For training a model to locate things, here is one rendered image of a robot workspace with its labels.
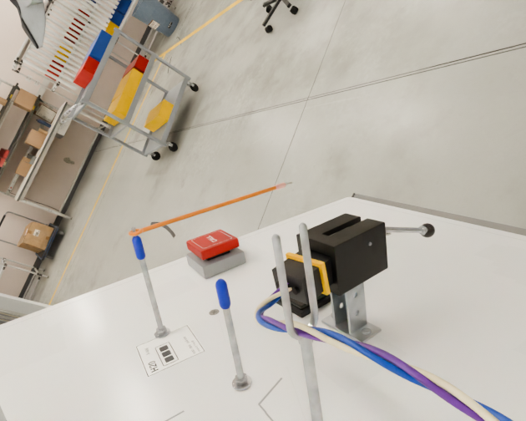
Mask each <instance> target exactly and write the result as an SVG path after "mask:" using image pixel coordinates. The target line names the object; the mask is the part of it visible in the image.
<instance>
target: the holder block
mask: <svg viewBox="0 0 526 421"><path fill-rule="evenodd" d="M345 228H346V229H345ZM343 229H344V230H343ZM307 231H308V238H309V244H310V250H312V251H316V252H318V253H321V254H323V255H326V256H329V257H330V258H331V270H332V278H333V284H332V285H330V286H329V287H330V292H332V293H334V294H336V295H338V296H341V295H343V294H344V293H346V292H348V291H350V290H351V289H353V288H354V287H357V286H358V285H360V284H362V283H363V282H365V281H367V280H368V279H370V278H372V277H373V276H375V275H377V274H378V273H380V272H382V271H384V270H386V269H387V268H388V263H387V238H386V227H385V222H383V221H376V220H373V219H368V218H366V219H365V220H363V221H361V217H360V216H354V215H351V214H347V213H345V214H342V215H340V216H338V217H335V218H333V219H331V220H329V221H326V222H324V223H321V224H320V225H318V226H314V227H312V228H311V229H308V230H307ZM334 233H335V234H334ZM332 234H333V235H332ZM296 239H297V245H298V251H300V250H301V238H300V233H299V234H297V235H296ZM368 242H371V243H372V245H371V246H369V245H368Z"/></svg>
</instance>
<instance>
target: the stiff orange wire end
mask: <svg viewBox="0 0 526 421"><path fill-rule="evenodd" d="M289 184H292V182H288V183H284V182H283V183H280V184H278V185H275V186H272V187H270V188H267V189H264V190H259V191H257V192H254V193H251V194H248V195H243V196H241V197H238V198H235V199H233V200H228V201H225V202H222V203H219V204H217V205H212V206H209V207H206V208H204V209H201V210H197V211H193V212H190V213H188V214H185V215H182V216H178V217H175V218H172V219H169V220H167V221H162V222H160V223H156V224H153V225H151V226H146V227H144V228H140V229H136V230H135V232H132V231H130V232H129V235H130V236H137V235H139V234H141V233H143V232H146V231H150V230H153V229H156V228H159V227H161V226H166V225H168V224H171V223H174V222H176V221H181V220H184V219H187V218H190V217H192V216H197V215H199V214H202V213H205V212H207V211H212V210H215V209H218V208H221V207H223V206H226V205H230V204H233V203H236V202H238V201H241V200H246V199H249V198H251V197H254V196H257V195H261V194H264V193H266V192H269V191H273V190H279V189H281V188H284V187H286V185H289Z"/></svg>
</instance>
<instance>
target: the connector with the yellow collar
mask: <svg viewBox="0 0 526 421"><path fill-rule="evenodd" d="M310 251H311V259H315V260H318V261H323V262H325V266H326V274H327V278H328V283H329V286H330V285H332V284H333V278H332V270H331V258H330V257H329V256H326V255H323V254H321V253H318V252H316V251H312V250H310ZM284 264H285V270H286V280H287V282H288V283H289V284H288V285H287V286H288V288H290V287H291V288H292V290H291V291H289V297H290V298H292V299H295V300H297V301H299V302H302V303H305V304H306V305H307V304H308V303H309V297H308V291H307V284H306V274H305V267H304V262H300V261H296V260H292V259H290V258H288V259H286V260H285V261H284ZM312 269H313V276H314V282H315V289H316V296H319V295H320V294H321V293H322V292H323V287H322V283H321V275H320V271H319V267H317V266H312ZM272 273H273V277H274V280H275V284H276V289H278V288H279V287H280V286H279V281H278V276H277V270H276V267H275V268H273V269H272Z"/></svg>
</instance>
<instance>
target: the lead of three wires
mask: <svg viewBox="0 0 526 421"><path fill-rule="evenodd" d="M280 299H281V291H280V288H278V289H276V290H275V291H274V292H273V293H272V294H271V295H270V296H269V297H267V298H266V299H265V300H264V301H262V302H261V303H260V304H259V305H258V306H257V308H256V309H255V312H254V319H255V322H256V323H257V324H258V325H260V326H262V327H265V328H267V329H270V330H272V331H276V332H287V330H286V322H285V320H280V321H277V320H276V319H274V318H272V317H268V316H264V311H266V310H267V309H269V308H270V307H272V306H273V305H274V304H276V303H277V302H278V301H279V300H280ZM293 322H294V328H295V330H296V331H297V333H298V335H299V336H300V337H304V338H308V339H311V338H310V336H311V334H310V333H309V332H308V330H309V328H310V327H309V326H307V325H305V324H303V323H300V322H296V321H293ZM312 328H314V327H312Z"/></svg>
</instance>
